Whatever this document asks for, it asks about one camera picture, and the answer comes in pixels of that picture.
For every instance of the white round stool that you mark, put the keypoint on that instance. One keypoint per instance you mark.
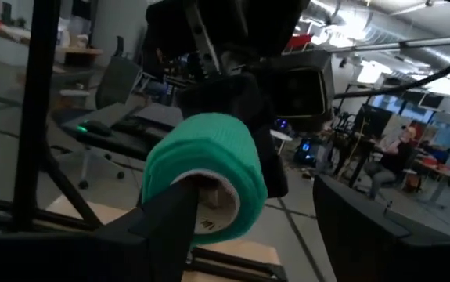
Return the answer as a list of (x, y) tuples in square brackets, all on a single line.
[(281, 135)]

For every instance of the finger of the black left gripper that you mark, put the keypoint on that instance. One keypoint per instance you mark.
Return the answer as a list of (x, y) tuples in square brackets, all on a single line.
[(273, 168), (224, 96)]

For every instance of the black metal table frame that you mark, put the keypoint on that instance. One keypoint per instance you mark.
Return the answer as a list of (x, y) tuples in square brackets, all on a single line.
[(37, 117)]

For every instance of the black desk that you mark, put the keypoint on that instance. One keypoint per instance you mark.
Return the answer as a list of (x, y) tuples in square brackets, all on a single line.
[(130, 143)]

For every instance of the black device with blue light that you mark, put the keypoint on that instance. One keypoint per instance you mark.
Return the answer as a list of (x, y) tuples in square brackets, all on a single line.
[(307, 150)]

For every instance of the black keyboard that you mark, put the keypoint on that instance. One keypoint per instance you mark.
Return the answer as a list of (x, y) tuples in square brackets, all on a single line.
[(130, 126)]

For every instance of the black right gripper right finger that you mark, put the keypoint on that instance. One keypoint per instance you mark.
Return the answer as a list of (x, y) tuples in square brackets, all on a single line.
[(357, 243)]

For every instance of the dark standing screen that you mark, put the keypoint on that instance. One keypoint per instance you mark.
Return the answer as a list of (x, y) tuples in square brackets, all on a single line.
[(373, 119)]

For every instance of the wooden side table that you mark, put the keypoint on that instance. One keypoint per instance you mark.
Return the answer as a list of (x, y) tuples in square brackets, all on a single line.
[(76, 51)]

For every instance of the teal elastic bandage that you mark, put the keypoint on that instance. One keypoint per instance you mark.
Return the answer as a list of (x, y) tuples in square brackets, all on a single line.
[(209, 145)]

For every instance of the black mouse with green light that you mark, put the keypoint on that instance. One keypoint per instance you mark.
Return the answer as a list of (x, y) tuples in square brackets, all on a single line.
[(95, 128)]

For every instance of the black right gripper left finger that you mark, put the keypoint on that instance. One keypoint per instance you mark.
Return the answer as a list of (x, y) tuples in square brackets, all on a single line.
[(162, 235)]

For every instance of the office chair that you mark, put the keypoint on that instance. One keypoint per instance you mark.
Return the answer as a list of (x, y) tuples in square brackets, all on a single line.
[(117, 82)]

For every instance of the silver ceiling duct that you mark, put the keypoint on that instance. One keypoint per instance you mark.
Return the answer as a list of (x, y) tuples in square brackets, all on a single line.
[(381, 27)]

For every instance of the person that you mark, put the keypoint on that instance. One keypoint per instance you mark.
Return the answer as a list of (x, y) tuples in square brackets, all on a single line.
[(393, 160)]

